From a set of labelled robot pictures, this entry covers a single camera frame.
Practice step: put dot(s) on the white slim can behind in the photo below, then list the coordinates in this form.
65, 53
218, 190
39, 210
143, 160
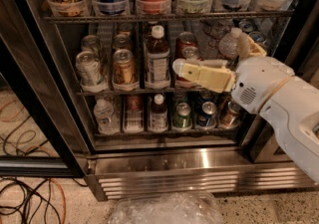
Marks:
257, 37

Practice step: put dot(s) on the open glass fridge door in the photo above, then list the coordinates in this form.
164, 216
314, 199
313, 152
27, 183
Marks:
35, 64

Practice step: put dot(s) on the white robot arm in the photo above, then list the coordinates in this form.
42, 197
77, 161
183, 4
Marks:
293, 112

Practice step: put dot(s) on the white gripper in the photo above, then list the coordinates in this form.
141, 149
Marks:
259, 80

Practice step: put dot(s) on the red coca-cola can front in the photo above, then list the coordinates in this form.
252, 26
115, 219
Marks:
190, 52

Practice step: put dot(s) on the stainless steel beverage fridge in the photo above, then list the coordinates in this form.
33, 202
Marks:
145, 164

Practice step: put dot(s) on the gold can front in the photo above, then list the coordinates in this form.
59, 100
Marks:
124, 70

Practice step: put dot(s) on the red coca-cola can behind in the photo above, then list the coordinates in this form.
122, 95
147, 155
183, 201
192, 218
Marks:
185, 39

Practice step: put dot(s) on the brown tea bottle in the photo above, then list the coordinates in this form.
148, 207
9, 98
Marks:
158, 114
157, 59

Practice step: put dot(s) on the clear plastic bag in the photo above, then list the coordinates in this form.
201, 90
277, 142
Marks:
173, 208

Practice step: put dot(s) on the green can bottom shelf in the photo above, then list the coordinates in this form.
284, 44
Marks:
181, 116

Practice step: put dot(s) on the gold can bottom shelf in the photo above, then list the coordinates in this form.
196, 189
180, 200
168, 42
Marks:
230, 114

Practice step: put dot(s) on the clear water bottle middle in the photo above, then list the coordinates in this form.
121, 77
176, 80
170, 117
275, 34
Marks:
228, 45

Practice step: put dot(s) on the brown tea bottle bottom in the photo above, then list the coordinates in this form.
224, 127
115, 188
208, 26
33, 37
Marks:
158, 114

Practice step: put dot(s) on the gold can middle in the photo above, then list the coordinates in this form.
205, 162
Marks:
122, 41

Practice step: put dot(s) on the blue pepsi can bottom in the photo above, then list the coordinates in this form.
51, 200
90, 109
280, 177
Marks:
206, 115

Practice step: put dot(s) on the silver can front left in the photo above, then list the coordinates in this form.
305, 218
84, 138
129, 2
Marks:
89, 68

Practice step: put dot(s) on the brown tea bottle middle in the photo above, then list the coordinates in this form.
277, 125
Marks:
157, 59

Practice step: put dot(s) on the top wire shelf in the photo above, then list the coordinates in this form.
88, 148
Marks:
169, 17

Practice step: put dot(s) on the water bottle bottom shelf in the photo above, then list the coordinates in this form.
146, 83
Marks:
106, 117

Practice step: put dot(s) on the wire shelf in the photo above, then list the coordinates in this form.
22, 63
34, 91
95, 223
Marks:
140, 91
169, 17

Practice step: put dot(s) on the middle wire shelf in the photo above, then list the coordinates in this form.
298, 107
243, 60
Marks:
140, 91

